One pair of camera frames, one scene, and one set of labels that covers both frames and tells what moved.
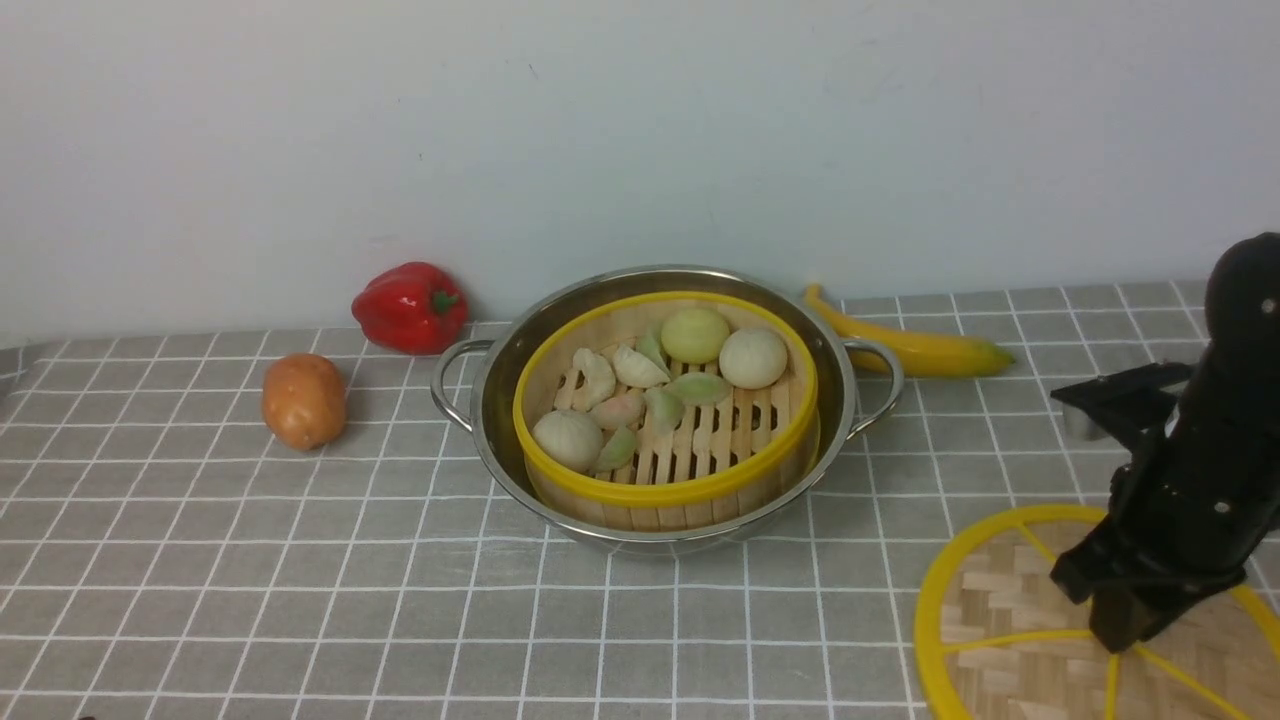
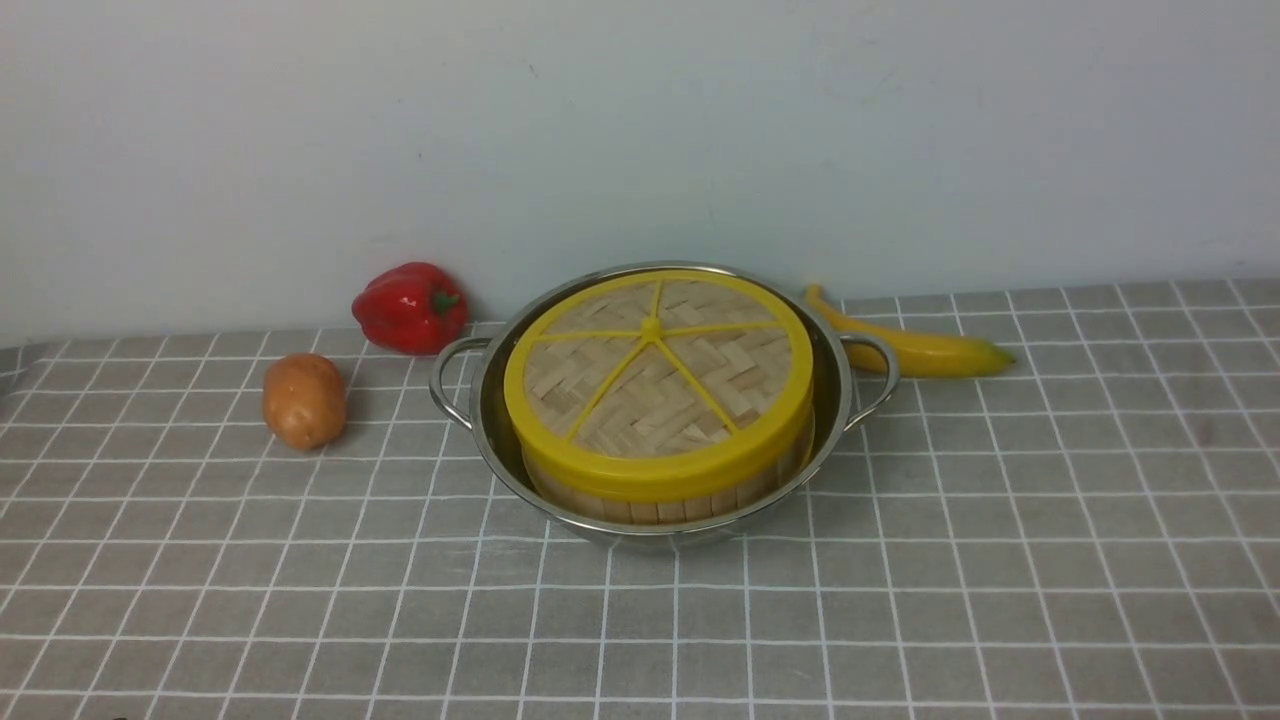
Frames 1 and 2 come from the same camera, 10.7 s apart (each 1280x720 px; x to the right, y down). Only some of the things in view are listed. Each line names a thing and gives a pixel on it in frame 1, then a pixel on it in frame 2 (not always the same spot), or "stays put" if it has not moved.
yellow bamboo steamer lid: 996,640 -> 660,386
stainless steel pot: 478,379 stays put
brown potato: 305,401 stays put
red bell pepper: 411,309 stays put
